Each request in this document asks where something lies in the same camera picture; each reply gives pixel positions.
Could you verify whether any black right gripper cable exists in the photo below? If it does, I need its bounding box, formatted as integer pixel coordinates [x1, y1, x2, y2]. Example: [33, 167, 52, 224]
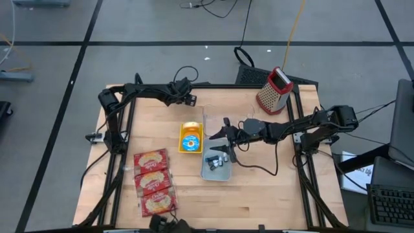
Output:
[237, 120, 279, 177]

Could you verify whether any black keyboard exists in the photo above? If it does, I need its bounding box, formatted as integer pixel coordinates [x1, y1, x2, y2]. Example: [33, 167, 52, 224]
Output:
[367, 183, 414, 228]

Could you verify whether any red popcorn packet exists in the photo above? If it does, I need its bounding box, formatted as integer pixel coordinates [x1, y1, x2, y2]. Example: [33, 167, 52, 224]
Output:
[133, 148, 170, 177]
[133, 168, 173, 198]
[138, 186, 179, 218]

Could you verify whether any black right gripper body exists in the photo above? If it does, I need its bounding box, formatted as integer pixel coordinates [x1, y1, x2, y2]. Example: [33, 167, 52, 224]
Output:
[223, 116, 250, 164]

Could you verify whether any thick black cable loop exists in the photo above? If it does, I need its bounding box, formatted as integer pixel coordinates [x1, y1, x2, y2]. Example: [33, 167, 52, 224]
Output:
[233, 46, 256, 68]

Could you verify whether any black aluminium table frame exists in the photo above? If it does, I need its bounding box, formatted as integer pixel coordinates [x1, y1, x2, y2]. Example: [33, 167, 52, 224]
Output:
[72, 72, 349, 229]

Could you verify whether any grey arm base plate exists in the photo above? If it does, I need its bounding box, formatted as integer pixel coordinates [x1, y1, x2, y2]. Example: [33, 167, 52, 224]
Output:
[85, 131, 105, 144]
[292, 131, 307, 144]

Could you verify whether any white floor cable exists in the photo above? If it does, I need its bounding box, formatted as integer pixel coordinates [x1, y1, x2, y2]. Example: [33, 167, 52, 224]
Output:
[0, 0, 17, 65]

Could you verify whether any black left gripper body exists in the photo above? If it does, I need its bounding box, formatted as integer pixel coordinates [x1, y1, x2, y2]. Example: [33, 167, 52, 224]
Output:
[167, 76, 198, 107]

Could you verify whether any grey stand base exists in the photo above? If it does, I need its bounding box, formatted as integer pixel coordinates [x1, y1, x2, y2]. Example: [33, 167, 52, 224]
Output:
[12, 0, 71, 8]
[0, 71, 35, 83]

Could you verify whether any metal box grater red handle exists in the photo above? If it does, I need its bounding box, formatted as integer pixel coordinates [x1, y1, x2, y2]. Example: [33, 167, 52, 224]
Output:
[256, 66, 295, 116]

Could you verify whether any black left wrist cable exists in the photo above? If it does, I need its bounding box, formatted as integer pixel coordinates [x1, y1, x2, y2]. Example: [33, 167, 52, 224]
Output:
[173, 65, 200, 83]

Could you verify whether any clear plastic bin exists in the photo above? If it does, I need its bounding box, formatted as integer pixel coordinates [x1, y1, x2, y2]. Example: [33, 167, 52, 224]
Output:
[202, 103, 259, 139]

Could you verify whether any white paper sheet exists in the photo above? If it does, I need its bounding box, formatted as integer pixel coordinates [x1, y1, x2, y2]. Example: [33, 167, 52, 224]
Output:
[341, 150, 375, 195]

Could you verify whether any black floor object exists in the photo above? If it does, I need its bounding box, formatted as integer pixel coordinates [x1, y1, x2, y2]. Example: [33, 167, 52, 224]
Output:
[0, 100, 14, 128]

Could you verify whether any black mesh computer case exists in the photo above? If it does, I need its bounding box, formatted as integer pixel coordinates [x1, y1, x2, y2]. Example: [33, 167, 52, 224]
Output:
[235, 63, 320, 89]

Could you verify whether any yellow hanging cable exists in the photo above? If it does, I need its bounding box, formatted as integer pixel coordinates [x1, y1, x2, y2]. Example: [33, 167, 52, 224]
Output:
[281, 0, 307, 71]

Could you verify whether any dark grey laptop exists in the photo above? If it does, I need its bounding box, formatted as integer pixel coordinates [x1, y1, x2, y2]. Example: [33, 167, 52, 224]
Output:
[370, 156, 414, 188]

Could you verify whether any white plastic bin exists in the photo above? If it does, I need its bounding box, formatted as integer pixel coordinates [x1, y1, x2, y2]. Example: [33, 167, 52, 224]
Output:
[200, 136, 234, 182]

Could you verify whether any black hanging cable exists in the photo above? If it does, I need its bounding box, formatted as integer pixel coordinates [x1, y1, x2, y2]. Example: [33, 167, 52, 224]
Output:
[239, 0, 254, 49]

